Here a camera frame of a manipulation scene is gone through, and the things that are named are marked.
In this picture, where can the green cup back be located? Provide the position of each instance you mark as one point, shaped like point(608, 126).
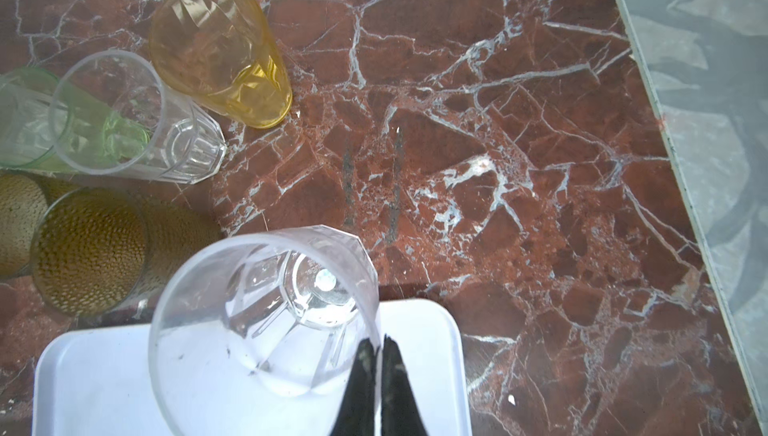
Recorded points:
point(36, 118)

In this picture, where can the brown olive textured cup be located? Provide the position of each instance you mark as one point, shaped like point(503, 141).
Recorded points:
point(96, 249)

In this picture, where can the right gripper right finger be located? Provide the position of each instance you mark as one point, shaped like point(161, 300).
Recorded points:
point(400, 415)

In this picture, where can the amber faceted cup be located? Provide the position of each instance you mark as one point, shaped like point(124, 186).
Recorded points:
point(221, 53)

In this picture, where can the lilac plastic tray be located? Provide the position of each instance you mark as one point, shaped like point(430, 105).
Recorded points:
point(97, 382)

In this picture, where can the olive green textured cup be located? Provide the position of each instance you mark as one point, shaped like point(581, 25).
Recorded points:
point(25, 198)

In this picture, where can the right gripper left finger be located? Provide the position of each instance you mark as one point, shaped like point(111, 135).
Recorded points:
point(357, 410)

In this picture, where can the clear faceted cup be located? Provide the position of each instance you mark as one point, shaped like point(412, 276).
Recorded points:
point(257, 334)

